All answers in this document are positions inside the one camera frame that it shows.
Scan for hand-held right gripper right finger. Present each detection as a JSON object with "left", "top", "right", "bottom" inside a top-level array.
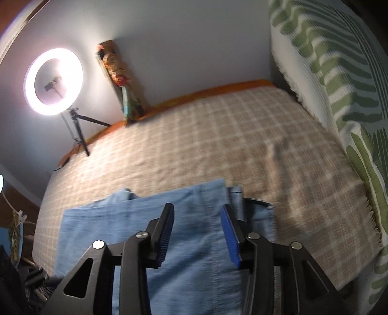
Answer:
[{"left": 221, "top": 204, "right": 340, "bottom": 315}]

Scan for dark clutter pile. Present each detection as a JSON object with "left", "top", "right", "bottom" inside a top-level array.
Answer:
[{"left": 0, "top": 245, "right": 63, "bottom": 315}]

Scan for wooden door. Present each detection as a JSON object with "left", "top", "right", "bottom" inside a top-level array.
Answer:
[{"left": 0, "top": 0, "right": 49, "bottom": 59}]

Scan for small black tripod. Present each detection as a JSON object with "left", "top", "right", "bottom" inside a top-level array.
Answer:
[{"left": 62, "top": 107, "right": 121, "bottom": 157}]

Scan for folded stand with patterned cloth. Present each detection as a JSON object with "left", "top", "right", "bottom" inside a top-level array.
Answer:
[{"left": 95, "top": 41, "right": 150, "bottom": 125}]

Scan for blue chair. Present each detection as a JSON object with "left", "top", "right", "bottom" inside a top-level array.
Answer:
[{"left": 0, "top": 228, "right": 24, "bottom": 268}]

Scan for white gooseneck desk lamp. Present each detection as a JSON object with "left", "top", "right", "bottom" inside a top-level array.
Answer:
[{"left": 0, "top": 174, "right": 27, "bottom": 226}]

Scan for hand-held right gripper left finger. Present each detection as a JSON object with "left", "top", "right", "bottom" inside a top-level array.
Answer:
[{"left": 55, "top": 202, "right": 176, "bottom": 315}]

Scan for black ring light cable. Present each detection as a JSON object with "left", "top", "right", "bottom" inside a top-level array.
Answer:
[{"left": 54, "top": 142, "right": 81, "bottom": 172}]

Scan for round ring light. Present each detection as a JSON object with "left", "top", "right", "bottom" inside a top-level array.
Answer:
[{"left": 24, "top": 48, "right": 84, "bottom": 116}]

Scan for orange bed sheet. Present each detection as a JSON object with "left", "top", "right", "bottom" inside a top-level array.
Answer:
[{"left": 56, "top": 79, "right": 273, "bottom": 171}]

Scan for leopard print cloth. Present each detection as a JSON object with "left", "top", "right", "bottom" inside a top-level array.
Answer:
[{"left": 9, "top": 212, "right": 21, "bottom": 261}]

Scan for beige checked bed blanket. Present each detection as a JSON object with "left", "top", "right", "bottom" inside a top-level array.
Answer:
[{"left": 32, "top": 86, "right": 382, "bottom": 292}]

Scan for light blue denim pants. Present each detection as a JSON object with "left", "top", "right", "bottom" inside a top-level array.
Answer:
[{"left": 55, "top": 179, "right": 276, "bottom": 315}]

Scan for green and white patterned throw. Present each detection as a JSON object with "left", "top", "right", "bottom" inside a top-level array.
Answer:
[{"left": 268, "top": 0, "right": 388, "bottom": 315}]

